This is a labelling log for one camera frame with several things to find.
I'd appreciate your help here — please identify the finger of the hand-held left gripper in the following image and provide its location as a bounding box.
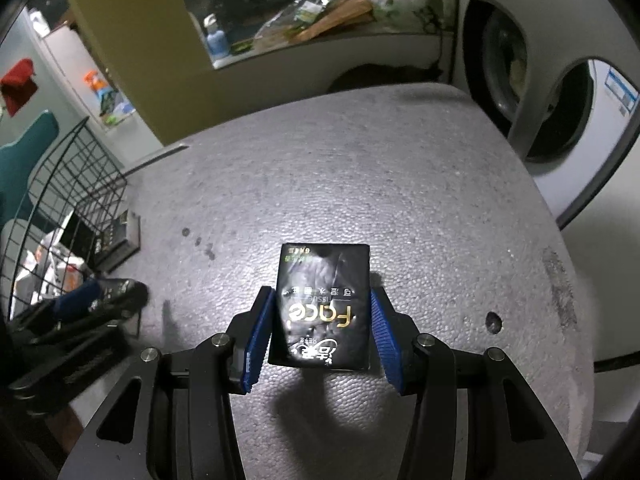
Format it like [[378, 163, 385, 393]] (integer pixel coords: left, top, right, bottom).
[[10, 280, 149, 386], [12, 280, 107, 333]]

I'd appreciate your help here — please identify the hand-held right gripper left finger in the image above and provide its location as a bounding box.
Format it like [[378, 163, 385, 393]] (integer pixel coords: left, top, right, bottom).
[[57, 285, 277, 480]]

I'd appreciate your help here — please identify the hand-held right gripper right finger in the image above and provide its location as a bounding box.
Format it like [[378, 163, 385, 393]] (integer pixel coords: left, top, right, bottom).
[[369, 286, 583, 480]]

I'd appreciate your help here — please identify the black tissue pack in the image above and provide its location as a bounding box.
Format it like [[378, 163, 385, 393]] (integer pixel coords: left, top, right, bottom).
[[268, 242, 372, 371]]

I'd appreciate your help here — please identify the black wire basket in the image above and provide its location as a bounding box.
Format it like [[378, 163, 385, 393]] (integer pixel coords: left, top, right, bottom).
[[0, 116, 128, 321]]

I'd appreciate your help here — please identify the white orange snack packet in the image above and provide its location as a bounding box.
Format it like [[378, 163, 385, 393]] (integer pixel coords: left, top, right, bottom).
[[15, 230, 88, 306]]

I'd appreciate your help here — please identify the dark gold-print box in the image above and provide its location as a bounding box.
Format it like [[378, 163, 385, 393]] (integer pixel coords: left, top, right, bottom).
[[92, 210, 142, 271]]

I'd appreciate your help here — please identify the teal chair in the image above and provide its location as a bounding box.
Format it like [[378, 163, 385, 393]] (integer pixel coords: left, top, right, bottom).
[[0, 110, 58, 231]]

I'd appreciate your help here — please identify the orange blue toy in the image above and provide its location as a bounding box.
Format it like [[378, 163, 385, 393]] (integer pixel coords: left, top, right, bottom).
[[82, 70, 108, 98]]

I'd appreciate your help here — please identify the red cloth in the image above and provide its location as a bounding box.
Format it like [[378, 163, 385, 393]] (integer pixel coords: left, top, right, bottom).
[[0, 58, 40, 117]]

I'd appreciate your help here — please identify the white refrigerator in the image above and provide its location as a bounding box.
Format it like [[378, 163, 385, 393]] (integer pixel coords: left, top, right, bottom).
[[27, 7, 166, 161]]

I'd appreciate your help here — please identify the blue-capped plastic bottle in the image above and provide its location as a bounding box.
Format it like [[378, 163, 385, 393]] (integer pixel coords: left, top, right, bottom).
[[202, 14, 231, 57]]

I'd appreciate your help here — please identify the white washing machine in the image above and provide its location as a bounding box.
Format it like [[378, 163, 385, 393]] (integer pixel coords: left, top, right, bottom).
[[462, 0, 640, 221]]

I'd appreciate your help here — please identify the brown cardboard sheet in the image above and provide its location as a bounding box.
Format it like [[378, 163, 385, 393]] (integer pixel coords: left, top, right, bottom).
[[290, 0, 376, 43]]

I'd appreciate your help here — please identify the clear plastic bag pile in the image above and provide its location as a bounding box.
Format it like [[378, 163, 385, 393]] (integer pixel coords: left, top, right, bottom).
[[252, 0, 381, 46]]

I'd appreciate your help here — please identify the green white plastic bag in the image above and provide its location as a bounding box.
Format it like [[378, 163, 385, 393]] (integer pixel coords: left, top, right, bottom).
[[375, 0, 446, 36]]

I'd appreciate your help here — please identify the black cable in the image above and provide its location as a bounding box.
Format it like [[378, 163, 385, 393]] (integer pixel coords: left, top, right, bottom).
[[432, 0, 448, 83]]

